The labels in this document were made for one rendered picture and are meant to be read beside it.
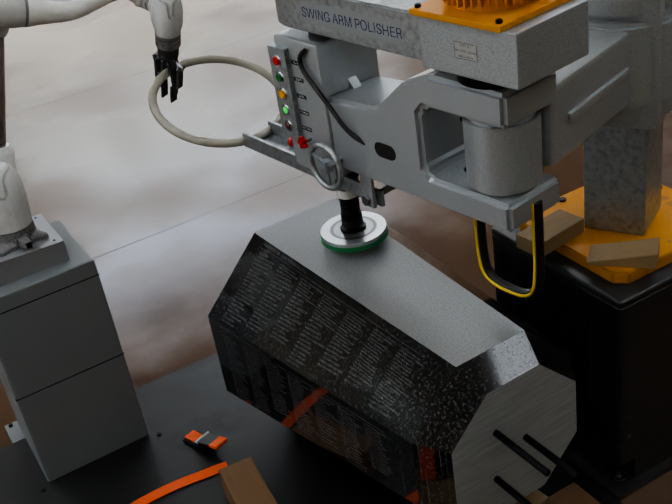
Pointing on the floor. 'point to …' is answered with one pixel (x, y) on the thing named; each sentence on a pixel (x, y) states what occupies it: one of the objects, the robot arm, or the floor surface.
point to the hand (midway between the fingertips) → (169, 91)
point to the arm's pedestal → (66, 365)
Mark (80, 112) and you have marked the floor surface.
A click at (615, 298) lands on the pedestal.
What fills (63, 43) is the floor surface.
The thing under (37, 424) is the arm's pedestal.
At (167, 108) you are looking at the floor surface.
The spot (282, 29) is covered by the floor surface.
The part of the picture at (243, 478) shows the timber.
